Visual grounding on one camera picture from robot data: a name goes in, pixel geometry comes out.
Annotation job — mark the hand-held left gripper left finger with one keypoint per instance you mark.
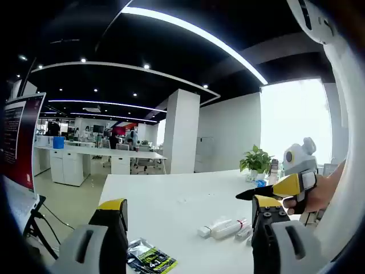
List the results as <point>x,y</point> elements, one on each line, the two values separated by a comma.
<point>85,248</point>

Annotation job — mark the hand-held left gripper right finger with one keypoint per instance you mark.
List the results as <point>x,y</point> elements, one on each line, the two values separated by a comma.
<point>291,248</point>

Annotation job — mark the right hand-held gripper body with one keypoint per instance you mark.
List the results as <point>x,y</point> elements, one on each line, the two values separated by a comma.
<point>299,160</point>

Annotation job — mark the white skincare bottle red square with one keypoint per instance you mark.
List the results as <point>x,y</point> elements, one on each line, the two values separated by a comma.
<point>231,223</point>

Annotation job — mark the white skincare bottle text label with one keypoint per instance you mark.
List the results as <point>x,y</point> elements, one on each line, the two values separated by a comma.
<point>243,232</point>

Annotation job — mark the white skincare tube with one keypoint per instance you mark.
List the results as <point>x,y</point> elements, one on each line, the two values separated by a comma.
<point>219,231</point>

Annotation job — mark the blue storage box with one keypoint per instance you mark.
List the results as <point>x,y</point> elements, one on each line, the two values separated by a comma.
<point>58,142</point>

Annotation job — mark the person's right hand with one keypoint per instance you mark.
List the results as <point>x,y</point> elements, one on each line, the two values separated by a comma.
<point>316,199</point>

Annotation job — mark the blue packet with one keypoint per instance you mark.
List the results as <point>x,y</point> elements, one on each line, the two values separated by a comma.
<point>260,183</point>

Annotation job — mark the small white box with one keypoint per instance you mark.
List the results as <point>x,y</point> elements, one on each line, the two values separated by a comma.
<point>250,179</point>

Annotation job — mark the potted green plant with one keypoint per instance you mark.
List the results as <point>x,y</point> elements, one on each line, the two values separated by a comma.
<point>256,160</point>

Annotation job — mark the large bright window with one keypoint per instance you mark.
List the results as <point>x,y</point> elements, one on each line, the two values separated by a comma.
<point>296,114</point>

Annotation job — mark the person in white shirt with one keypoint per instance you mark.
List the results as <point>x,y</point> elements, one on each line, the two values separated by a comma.
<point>342,222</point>

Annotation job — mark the green black printed packet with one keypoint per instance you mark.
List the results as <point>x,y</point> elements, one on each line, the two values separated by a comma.
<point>151,257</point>

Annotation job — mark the grey filing cabinet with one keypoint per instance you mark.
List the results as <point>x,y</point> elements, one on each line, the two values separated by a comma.
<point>204,154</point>

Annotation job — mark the white drawer cabinet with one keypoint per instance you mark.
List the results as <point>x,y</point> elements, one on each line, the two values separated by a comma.
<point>69,167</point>

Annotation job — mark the long ceiling light strip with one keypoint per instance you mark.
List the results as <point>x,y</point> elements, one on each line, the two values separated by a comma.
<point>258,74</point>

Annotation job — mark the long white office desk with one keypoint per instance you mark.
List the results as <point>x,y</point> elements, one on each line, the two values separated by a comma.
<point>114,152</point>

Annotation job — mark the open laptop computer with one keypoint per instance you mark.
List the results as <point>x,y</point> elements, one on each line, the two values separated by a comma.
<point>20,137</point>

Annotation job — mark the white chest device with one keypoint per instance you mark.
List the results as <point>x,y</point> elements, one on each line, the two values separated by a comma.
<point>310,20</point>

